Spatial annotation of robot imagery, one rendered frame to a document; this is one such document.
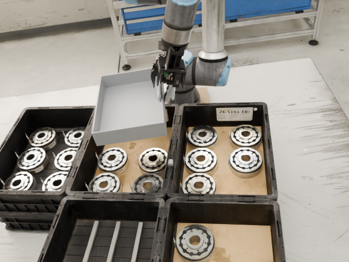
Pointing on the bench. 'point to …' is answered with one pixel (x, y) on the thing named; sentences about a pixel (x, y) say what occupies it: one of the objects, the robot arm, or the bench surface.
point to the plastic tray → (128, 108)
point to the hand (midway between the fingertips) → (162, 96)
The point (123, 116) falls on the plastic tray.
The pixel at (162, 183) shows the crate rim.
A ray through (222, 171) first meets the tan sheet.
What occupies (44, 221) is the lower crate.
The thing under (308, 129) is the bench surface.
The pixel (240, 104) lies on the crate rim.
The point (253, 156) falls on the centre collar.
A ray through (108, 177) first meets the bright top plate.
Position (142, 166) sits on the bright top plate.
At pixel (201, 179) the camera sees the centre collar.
